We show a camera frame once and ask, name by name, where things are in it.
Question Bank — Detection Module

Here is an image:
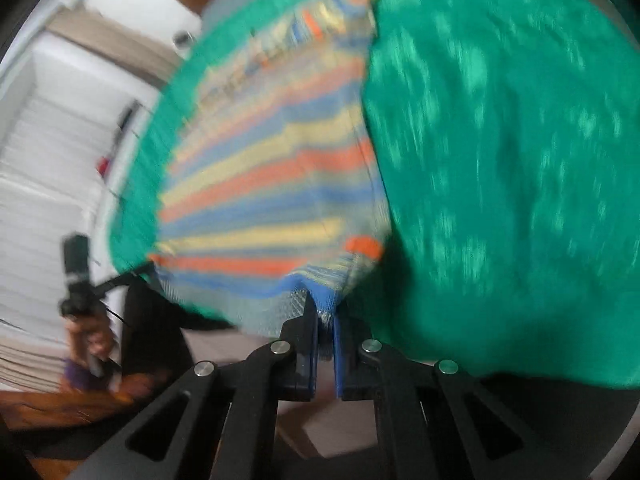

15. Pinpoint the person's dark clothing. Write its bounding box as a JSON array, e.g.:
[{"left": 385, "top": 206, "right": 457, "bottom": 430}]
[{"left": 119, "top": 274, "right": 243, "bottom": 390}]

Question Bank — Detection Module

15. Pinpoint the beige curtain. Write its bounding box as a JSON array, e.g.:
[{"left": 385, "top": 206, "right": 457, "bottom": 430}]
[{"left": 46, "top": 6, "right": 185, "bottom": 90}]

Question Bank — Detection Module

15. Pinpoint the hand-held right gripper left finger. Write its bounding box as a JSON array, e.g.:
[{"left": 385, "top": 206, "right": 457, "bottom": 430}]
[{"left": 65, "top": 292, "right": 321, "bottom": 480}]

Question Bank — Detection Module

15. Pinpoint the white sheer curtain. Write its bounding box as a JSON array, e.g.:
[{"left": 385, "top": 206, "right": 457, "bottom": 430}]
[{"left": 0, "top": 52, "right": 132, "bottom": 392}]

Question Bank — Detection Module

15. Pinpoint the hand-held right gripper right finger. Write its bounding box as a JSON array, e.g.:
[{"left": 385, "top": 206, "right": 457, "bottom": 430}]
[{"left": 332, "top": 310, "right": 601, "bottom": 480}]

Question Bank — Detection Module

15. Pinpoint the green floral blanket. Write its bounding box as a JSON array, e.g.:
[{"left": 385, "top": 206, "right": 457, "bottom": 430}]
[{"left": 107, "top": 0, "right": 640, "bottom": 392}]

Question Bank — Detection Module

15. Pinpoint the striped knit sweater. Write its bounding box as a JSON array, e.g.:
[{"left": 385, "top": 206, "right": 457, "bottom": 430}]
[{"left": 149, "top": 0, "right": 394, "bottom": 337}]

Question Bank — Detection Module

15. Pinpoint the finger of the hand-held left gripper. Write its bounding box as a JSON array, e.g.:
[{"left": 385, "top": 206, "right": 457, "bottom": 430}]
[{"left": 92, "top": 259, "right": 157, "bottom": 297}]

